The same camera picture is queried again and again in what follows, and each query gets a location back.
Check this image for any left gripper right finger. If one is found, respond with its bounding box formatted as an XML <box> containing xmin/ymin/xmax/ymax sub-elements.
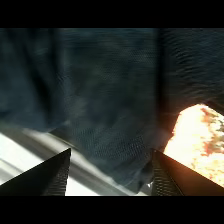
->
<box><xmin>150</xmin><ymin>148</ymin><xmax>224</xmax><ymax>197</ymax></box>

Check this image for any dark blue garment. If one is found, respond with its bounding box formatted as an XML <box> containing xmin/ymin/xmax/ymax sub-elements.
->
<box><xmin>0</xmin><ymin>28</ymin><xmax>224</xmax><ymax>195</ymax></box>

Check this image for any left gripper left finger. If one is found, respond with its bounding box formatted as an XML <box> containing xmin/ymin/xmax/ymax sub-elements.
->
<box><xmin>0</xmin><ymin>147</ymin><xmax>72</xmax><ymax>197</ymax></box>

